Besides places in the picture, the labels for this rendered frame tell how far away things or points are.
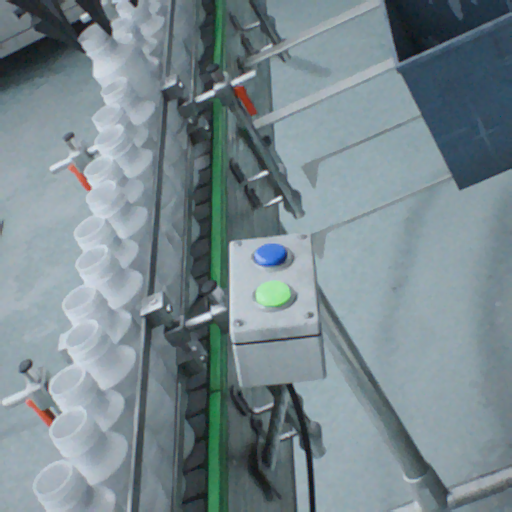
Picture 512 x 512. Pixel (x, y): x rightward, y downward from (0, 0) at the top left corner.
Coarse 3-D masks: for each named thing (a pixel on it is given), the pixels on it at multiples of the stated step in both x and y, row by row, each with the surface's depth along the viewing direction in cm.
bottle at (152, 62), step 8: (120, 40) 170; (128, 40) 170; (136, 40) 169; (136, 48) 168; (144, 56) 169; (152, 56) 171; (152, 64) 169; (160, 64) 170; (160, 72) 170; (160, 80) 170; (184, 128) 173; (176, 136) 173; (184, 136) 174; (184, 144) 174
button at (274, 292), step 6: (270, 282) 120; (276, 282) 120; (258, 288) 120; (264, 288) 120; (270, 288) 120; (276, 288) 119; (282, 288) 119; (258, 294) 119; (264, 294) 119; (270, 294) 119; (276, 294) 119; (282, 294) 119; (288, 294) 119; (258, 300) 119; (264, 300) 119; (270, 300) 119; (276, 300) 118; (282, 300) 119
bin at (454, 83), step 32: (384, 0) 193; (416, 0) 204; (448, 0) 204; (480, 0) 204; (320, 32) 200; (416, 32) 207; (448, 32) 207; (480, 32) 173; (384, 64) 182; (416, 64) 176; (448, 64) 176; (480, 64) 176; (320, 96) 184; (416, 96) 179; (448, 96) 179; (480, 96) 179; (256, 128) 186; (448, 128) 182; (480, 128) 182; (320, 160) 214; (448, 160) 185; (480, 160) 185; (416, 192) 194; (320, 256) 200
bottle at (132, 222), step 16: (96, 192) 141; (112, 192) 138; (96, 208) 139; (112, 208) 139; (128, 208) 140; (144, 208) 142; (112, 224) 140; (128, 224) 140; (144, 224) 140; (144, 240) 140; (160, 240) 142; (160, 256) 142; (176, 256) 144; (160, 272) 142; (176, 272) 144; (176, 288) 144; (192, 288) 146; (192, 304) 146
